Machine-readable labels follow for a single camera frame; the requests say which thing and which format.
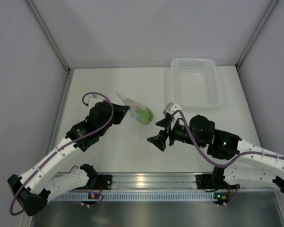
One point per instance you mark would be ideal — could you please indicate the clear zip top bag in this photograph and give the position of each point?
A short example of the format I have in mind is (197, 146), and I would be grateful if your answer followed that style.
(129, 102)

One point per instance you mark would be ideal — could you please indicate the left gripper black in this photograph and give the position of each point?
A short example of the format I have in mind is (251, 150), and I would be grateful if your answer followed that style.
(120, 111)

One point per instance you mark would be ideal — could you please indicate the left aluminium frame post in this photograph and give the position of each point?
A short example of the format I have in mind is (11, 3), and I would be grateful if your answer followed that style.
(44, 28)

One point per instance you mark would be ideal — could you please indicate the white slotted cable duct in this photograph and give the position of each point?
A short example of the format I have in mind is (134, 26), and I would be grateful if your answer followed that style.
(141, 196)

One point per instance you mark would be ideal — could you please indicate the white plastic basket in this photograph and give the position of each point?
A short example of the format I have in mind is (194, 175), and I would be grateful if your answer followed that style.
(195, 83)

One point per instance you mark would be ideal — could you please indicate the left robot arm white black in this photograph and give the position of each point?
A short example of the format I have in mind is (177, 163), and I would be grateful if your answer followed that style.
(35, 188)

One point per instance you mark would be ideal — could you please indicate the pink fake egg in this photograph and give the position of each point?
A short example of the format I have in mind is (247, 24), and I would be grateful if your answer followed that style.
(136, 109)

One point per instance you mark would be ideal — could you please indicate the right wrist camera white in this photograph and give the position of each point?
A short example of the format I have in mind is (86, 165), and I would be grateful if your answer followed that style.
(171, 113)

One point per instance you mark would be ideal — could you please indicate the green fake melon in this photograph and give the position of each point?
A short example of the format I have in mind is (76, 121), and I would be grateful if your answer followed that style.
(145, 116)

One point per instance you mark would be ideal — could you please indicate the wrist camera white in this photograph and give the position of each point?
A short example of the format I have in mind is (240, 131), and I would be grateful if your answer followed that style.
(92, 99)
(171, 113)

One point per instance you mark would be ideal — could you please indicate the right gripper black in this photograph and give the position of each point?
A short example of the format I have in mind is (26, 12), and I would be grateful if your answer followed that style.
(159, 140)

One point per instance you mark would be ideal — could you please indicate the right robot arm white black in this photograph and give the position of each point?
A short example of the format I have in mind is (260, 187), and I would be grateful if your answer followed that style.
(236, 162)

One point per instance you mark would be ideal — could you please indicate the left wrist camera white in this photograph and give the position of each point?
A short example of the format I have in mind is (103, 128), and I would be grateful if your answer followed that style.
(92, 99)

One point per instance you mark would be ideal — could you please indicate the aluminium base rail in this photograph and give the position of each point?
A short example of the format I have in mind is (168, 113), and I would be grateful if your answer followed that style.
(162, 181)

